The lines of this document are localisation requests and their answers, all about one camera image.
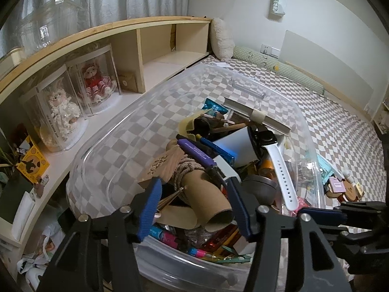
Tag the blue flat box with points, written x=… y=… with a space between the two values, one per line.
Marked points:
x=218 y=150

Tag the round brown lid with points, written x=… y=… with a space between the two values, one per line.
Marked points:
x=351 y=191

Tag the wooden bedside shelf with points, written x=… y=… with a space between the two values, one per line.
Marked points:
x=91 y=32

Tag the masking tape roll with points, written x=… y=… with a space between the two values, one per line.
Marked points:
x=258 y=117

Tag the clear acrylic box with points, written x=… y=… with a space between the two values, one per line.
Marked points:
x=45 y=27

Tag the single wall socket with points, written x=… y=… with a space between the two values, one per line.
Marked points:
x=367 y=108

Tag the wooden wardrobe shelf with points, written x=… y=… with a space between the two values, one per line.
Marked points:
x=383 y=118

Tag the green plant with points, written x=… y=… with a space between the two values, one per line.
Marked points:
x=9 y=158

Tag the purple pen case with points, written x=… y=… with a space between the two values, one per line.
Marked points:
x=196 y=152

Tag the white paper cup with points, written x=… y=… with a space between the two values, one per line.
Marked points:
x=240 y=146

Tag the small cardboard box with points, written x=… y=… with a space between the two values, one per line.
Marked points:
x=127 y=82

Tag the kraft paper tag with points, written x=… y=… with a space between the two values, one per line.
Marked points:
x=161 y=167

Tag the clear plastic storage container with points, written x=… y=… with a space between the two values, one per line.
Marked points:
x=121 y=146

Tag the white dress doll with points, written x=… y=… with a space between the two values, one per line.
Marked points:
x=63 y=109

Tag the white fluffy pillow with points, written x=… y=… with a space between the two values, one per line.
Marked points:
x=221 y=38

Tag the dark grey round case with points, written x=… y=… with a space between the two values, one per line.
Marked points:
x=259 y=188

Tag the pale yellow plastic holder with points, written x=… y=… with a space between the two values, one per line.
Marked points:
x=187 y=127

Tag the checkered bed sheet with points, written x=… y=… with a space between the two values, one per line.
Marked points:
x=334 y=121

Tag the red dress doll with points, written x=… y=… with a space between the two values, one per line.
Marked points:
x=95 y=82

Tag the double wall socket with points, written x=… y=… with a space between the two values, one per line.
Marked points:
x=270 y=50

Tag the cardboard tube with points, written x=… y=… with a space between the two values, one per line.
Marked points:
x=206 y=197

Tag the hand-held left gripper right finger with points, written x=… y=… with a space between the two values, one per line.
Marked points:
x=240 y=210

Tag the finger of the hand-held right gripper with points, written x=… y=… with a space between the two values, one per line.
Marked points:
x=361 y=207
x=322 y=214

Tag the white fabric tag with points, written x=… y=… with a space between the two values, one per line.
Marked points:
x=220 y=64

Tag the blue and pink tube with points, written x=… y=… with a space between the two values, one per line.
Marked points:
x=162 y=236

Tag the green bolster pillow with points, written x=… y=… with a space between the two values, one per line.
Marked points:
x=288 y=73

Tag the yellow printed box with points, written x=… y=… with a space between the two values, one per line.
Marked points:
x=33 y=161

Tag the clear doll display case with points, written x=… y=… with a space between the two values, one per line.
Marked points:
x=106 y=57
x=33 y=103

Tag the purple card packet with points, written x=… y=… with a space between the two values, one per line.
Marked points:
x=336 y=185

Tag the white plastic bag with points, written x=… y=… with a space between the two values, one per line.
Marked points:
x=45 y=249

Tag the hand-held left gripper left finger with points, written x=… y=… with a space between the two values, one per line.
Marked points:
x=149 y=210

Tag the blue snack packet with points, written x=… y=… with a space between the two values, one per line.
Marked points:
x=214 y=105

